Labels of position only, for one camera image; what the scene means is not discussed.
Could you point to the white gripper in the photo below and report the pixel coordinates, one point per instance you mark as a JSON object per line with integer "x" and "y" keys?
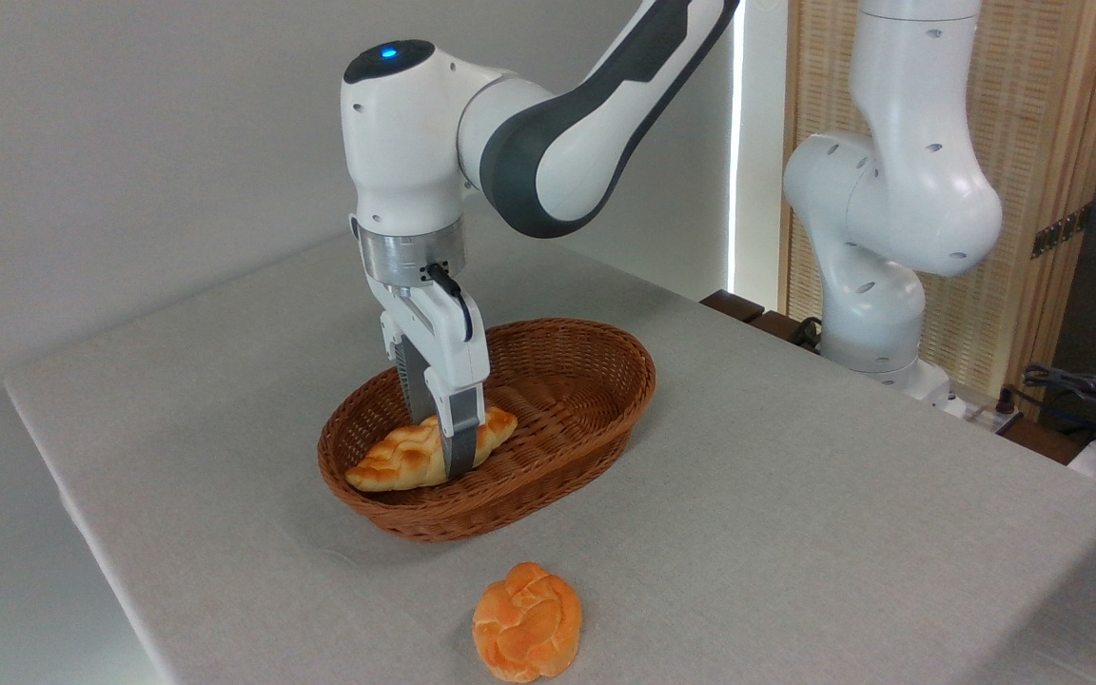
{"x": 448, "y": 342}

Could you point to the long braided bread loaf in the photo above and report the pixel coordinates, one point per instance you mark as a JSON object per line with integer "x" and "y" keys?
{"x": 396, "y": 457}

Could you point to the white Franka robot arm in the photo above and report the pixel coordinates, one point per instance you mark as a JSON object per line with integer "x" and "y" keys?
{"x": 396, "y": 143}

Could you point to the brown oval wicker basket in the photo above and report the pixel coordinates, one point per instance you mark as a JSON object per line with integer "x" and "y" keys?
{"x": 567, "y": 400}

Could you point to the round orange braided bun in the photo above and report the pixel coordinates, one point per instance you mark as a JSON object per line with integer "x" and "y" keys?
{"x": 527, "y": 623}

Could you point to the grey tablecloth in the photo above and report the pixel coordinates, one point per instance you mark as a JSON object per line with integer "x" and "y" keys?
{"x": 795, "y": 533}

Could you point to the dark metal screen hinge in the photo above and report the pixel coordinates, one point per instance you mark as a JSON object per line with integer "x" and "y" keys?
{"x": 1060, "y": 231}

